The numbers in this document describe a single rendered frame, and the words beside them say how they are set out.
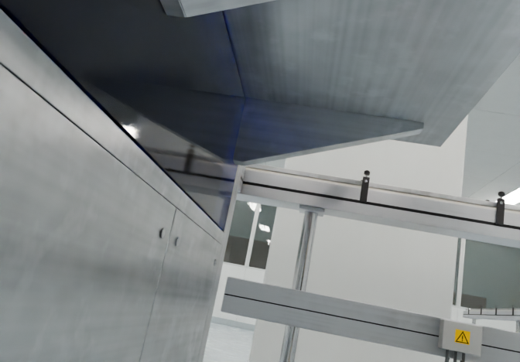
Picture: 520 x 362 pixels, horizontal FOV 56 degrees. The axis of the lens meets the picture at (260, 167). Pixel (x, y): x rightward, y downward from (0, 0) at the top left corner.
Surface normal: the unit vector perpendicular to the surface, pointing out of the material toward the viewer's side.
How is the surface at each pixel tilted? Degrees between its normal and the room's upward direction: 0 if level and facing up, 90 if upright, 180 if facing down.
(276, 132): 90
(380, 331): 90
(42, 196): 90
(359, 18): 180
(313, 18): 180
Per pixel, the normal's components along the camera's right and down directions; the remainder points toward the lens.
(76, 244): 0.98, 0.16
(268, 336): -0.08, -0.28
